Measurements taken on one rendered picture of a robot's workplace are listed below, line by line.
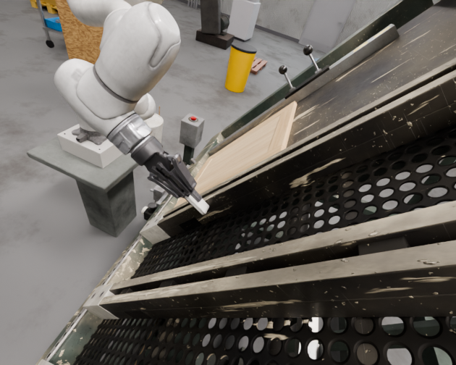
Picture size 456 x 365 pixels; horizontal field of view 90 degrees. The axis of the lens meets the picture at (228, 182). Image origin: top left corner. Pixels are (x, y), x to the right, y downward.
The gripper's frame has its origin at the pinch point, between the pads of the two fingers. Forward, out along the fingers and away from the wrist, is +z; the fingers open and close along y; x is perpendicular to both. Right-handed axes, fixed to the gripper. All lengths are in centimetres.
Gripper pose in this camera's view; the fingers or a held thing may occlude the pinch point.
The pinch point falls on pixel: (197, 201)
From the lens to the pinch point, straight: 62.2
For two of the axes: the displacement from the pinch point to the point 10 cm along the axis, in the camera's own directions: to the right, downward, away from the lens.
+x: 3.2, -6.0, 7.3
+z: 6.3, 7.1, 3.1
